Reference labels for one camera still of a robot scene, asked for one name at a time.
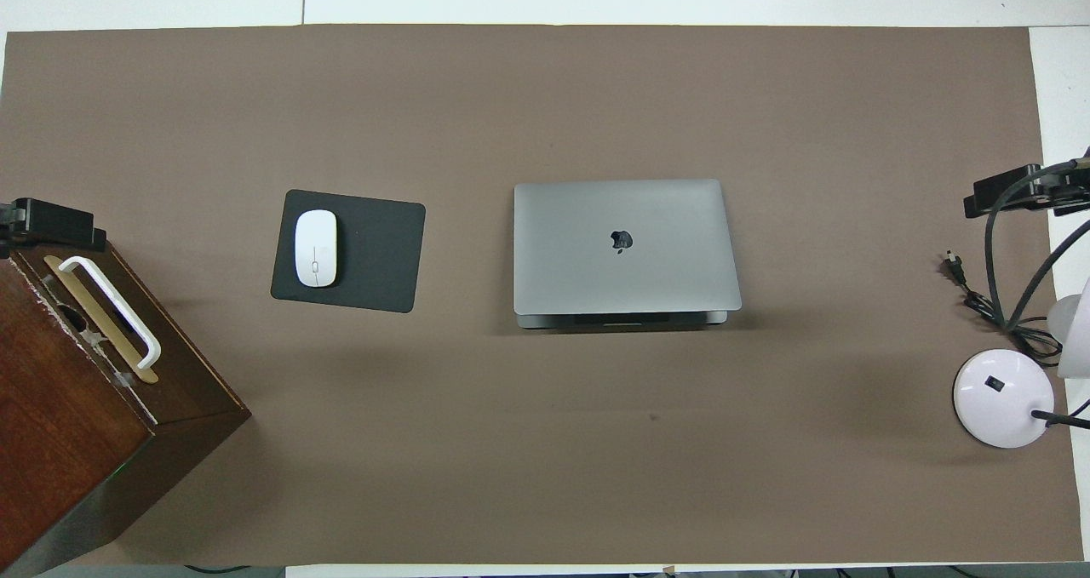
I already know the grey Apple laptop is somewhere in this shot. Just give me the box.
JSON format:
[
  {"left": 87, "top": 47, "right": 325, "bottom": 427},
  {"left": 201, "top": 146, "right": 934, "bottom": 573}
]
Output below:
[{"left": 513, "top": 179, "right": 743, "bottom": 330}]

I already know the white desk lamp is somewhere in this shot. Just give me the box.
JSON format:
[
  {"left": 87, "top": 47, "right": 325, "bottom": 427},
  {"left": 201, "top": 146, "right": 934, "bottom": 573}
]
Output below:
[{"left": 953, "top": 276, "right": 1090, "bottom": 449}]

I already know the white computer mouse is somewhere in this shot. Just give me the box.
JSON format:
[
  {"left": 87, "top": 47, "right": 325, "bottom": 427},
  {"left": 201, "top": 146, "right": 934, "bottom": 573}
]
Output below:
[{"left": 295, "top": 209, "right": 339, "bottom": 289}]

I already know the white box handle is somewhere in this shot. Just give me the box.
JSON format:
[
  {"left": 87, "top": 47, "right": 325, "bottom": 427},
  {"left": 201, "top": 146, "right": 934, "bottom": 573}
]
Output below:
[{"left": 58, "top": 255, "right": 163, "bottom": 370}]

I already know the brown table mat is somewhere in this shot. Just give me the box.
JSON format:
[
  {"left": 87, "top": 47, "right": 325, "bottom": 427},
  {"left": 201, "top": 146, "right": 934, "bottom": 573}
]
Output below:
[{"left": 0, "top": 25, "right": 1084, "bottom": 566}]

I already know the gold handle plate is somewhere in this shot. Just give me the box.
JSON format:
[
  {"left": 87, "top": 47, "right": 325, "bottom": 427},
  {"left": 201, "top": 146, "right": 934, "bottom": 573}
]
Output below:
[{"left": 43, "top": 255, "right": 160, "bottom": 385}]

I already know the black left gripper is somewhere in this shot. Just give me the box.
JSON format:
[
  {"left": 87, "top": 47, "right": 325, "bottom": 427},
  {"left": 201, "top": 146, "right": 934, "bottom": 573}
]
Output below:
[{"left": 0, "top": 197, "right": 107, "bottom": 252}]

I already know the black mouse pad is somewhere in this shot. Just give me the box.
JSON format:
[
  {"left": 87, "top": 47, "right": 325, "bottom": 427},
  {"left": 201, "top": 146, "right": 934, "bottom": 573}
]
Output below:
[{"left": 271, "top": 189, "right": 427, "bottom": 314}]

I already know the black lamp power cable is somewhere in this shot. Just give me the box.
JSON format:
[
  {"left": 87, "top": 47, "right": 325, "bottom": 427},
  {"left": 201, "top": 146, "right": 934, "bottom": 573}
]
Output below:
[{"left": 945, "top": 252, "right": 1065, "bottom": 366}]

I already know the dark brown wooden box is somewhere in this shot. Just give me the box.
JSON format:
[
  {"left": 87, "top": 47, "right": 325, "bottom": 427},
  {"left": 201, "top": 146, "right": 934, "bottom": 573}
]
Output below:
[{"left": 0, "top": 242, "right": 252, "bottom": 577}]

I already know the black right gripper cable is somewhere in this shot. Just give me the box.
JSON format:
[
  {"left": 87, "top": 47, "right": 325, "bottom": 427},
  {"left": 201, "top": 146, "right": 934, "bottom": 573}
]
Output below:
[{"left": 984, "top": 159, "right": 1090, "bottom": 330}]

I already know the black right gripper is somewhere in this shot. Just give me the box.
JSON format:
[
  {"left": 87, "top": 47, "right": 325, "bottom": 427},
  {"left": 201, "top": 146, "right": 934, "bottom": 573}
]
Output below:
[{"left": 964, "top": 163, "right": 1090, "bottom": 219}]

